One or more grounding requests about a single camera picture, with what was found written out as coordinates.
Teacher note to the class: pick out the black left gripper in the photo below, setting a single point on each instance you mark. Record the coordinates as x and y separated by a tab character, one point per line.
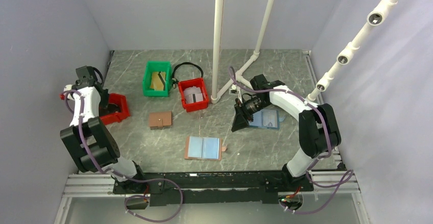
103	104

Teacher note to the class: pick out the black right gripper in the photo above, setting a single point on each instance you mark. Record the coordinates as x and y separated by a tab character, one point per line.
242	115

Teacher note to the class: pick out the blue card holder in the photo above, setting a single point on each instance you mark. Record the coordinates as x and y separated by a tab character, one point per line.
267	119

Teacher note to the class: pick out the tan card holder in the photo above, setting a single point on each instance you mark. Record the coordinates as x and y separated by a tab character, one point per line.
160	120
204	148

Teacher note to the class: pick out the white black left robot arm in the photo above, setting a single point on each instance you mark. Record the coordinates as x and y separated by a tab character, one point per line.
87	139

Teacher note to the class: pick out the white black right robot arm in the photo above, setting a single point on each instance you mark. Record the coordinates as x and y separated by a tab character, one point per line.
318	128

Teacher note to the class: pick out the white cards in red bin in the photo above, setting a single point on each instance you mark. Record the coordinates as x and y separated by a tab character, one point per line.
193	95

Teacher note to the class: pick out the yellow cards in green bin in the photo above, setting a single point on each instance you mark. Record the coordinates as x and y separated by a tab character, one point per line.
158	81

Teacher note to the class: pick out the tan closed card holder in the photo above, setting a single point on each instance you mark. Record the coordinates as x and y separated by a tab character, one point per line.
160	120

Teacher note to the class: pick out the black item in red bin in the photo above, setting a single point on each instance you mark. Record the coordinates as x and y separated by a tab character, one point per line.
112	108

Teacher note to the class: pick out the large red bin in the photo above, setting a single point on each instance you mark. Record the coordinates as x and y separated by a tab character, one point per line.
119	100

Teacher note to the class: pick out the small red bin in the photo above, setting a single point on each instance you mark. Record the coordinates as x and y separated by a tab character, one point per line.
198	82

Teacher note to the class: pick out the green bin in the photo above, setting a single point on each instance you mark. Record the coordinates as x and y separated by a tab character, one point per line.
153	66

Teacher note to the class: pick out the white PVC pipe frame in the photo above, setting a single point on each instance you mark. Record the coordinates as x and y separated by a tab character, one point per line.
237	76

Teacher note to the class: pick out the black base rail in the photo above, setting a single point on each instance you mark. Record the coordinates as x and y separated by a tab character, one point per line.
265	186

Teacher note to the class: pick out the white PVC camera pole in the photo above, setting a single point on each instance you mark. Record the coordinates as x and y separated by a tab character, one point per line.
375	18

